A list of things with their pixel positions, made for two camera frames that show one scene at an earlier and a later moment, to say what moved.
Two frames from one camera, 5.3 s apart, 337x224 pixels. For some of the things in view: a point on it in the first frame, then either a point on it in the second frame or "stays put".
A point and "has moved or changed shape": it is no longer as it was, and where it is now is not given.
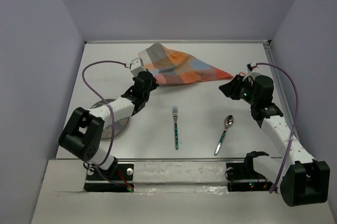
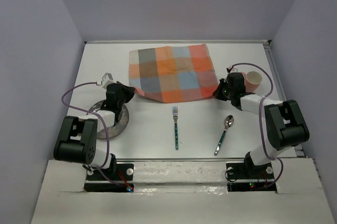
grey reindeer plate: (120, 125) stays put
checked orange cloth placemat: (169, 66) has moved or changed shape
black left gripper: (153, 84) -> (129, 90)
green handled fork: (175, 115) stays put
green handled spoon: (228, 121) stays put
